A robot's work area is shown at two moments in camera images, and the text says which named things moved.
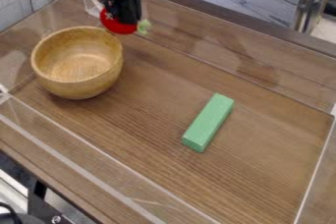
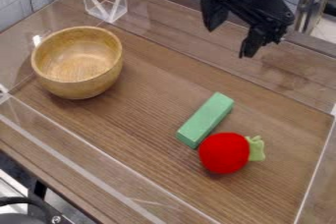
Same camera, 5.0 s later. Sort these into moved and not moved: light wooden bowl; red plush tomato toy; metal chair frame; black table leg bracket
Moved: red plush tomato toy
Not moved: black table leg bracket; light wooden bowl; metal chair frame
